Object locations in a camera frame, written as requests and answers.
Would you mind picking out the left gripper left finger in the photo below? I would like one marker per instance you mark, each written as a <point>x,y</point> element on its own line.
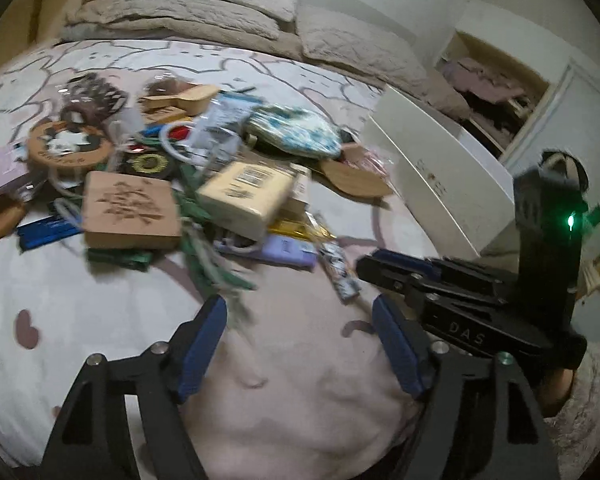
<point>167,383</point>

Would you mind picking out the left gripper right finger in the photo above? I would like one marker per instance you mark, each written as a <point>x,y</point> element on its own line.
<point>424,375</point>

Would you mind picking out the cream tan rectangular box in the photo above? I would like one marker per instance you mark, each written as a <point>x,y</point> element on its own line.
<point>245,198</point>

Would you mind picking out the white storage box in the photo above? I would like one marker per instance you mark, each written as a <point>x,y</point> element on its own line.
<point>459,193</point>

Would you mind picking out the black cream fur slipper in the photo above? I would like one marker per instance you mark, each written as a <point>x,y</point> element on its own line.
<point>567,166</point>

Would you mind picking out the square engraved wooden board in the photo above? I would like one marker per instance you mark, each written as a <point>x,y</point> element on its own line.
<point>128,212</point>

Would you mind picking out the lavender packet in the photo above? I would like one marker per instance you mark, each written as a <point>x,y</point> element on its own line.
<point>275,249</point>

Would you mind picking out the gold foil packet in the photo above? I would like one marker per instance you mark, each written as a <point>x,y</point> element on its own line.
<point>311,227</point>

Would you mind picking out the leaf shaped wooden tray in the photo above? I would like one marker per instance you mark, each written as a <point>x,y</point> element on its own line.
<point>355,182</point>

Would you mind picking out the pink clothes pile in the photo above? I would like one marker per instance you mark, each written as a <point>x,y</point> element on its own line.
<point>467,75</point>

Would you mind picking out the round wooden cartoon coaster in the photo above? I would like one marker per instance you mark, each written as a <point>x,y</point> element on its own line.
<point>65,147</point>

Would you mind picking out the blue floral pouch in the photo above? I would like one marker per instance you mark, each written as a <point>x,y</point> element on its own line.
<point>294,131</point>

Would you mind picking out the beige pillow right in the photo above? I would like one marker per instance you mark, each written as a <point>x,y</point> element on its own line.
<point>341,40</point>

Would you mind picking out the beige quilt blanket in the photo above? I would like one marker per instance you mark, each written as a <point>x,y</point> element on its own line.
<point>227,23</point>

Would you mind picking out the wooden low shelf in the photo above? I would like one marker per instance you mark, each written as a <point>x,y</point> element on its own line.
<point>27,23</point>

